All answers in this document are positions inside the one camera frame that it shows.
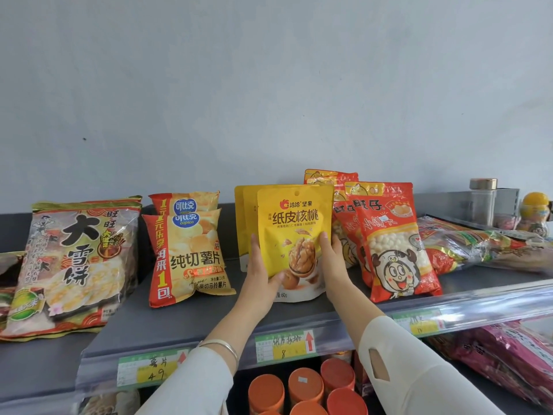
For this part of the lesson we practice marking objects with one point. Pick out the person's right hand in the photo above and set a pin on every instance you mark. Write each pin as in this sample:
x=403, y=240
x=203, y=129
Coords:
x=335, y=276

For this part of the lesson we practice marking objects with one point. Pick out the person's left hand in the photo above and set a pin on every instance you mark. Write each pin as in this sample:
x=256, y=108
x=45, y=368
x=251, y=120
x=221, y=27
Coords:
x=255, y=289

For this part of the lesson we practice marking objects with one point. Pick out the person's right thumb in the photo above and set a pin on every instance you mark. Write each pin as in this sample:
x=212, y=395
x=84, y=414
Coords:
x=325, y=250

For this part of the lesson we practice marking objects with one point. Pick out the person's left thumb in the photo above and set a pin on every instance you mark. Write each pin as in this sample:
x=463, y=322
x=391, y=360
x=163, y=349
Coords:
x=276, y=280

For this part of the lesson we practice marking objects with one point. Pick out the yellow walnut snack packet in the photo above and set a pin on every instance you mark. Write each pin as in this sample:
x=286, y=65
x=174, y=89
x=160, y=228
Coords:
x=293, y=220
x=249, y=220
x=238, y=220

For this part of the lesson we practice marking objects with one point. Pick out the person's left forearm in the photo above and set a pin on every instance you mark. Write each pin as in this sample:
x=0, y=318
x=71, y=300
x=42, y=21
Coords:
x=207, y=358

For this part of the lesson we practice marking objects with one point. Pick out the person's right forearm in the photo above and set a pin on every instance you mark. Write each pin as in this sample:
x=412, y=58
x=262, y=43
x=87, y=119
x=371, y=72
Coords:
x=397, y=358

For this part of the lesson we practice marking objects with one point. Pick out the red cartoon snack ball bag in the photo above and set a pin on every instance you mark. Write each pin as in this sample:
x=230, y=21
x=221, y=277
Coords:
x=328, y=179
x=393, y=246
x=343, y=229

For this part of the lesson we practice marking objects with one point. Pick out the green white price tag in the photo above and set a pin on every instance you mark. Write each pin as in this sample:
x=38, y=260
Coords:
x=419, y=322
x=149, y=368
x=285, y=346

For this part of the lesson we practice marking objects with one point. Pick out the red yellow potato chips bag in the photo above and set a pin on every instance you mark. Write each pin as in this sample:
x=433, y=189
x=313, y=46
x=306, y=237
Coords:
x=190, y=250
x=185, y=203

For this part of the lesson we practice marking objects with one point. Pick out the orange lidded jar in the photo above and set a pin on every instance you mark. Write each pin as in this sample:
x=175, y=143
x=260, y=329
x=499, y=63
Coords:
x=306, y=384
x=346, y=402
x=308, y=408
x=265, y=393
x=338, y=375

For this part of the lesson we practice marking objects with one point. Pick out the clear wrapped red snack packet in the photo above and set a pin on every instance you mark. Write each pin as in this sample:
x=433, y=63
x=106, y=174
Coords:
x=466, y=246

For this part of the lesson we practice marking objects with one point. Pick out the clear jar with metallic lid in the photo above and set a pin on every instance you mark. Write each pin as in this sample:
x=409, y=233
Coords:
x=483, y=203

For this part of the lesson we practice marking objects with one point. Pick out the large rice cracker bag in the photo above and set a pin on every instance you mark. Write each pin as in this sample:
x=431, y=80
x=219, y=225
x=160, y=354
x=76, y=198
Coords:
x=73, y=267

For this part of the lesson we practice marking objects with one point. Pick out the pale snack packet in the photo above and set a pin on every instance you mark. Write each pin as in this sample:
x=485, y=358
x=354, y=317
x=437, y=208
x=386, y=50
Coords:
x=112, y=404

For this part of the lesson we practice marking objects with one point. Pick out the pink snack packets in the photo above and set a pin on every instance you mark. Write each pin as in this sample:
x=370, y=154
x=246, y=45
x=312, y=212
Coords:
x=505, y=354

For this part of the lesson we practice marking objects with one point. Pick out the yellow capped cartoon bottle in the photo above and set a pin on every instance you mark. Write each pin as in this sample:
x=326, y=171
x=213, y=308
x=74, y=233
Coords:
x=534, y=216

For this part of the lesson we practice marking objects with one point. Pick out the clear plastic price rail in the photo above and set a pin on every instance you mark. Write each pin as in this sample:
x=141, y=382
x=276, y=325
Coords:
x=475, y=304

